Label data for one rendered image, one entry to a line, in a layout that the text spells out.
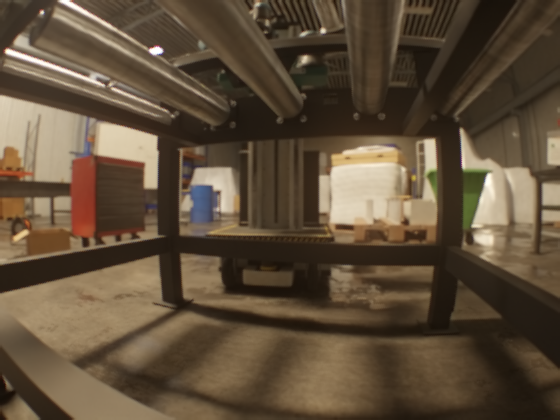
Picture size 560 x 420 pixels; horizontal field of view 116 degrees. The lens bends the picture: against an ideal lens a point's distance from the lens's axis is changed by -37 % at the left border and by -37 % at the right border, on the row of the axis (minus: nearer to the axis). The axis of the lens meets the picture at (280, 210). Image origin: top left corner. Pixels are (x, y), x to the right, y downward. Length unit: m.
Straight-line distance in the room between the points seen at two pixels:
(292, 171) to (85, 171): 2.05
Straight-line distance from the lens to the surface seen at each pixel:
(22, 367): 0.33
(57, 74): 0.94
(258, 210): 1.72
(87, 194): 2.88
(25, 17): 0.46
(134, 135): 5.64
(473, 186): 3.37
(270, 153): 1.78
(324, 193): 9.10
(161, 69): 0.80
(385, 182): 4.22
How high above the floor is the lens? 0.50
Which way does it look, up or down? 2 degrees down
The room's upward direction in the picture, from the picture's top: straight up
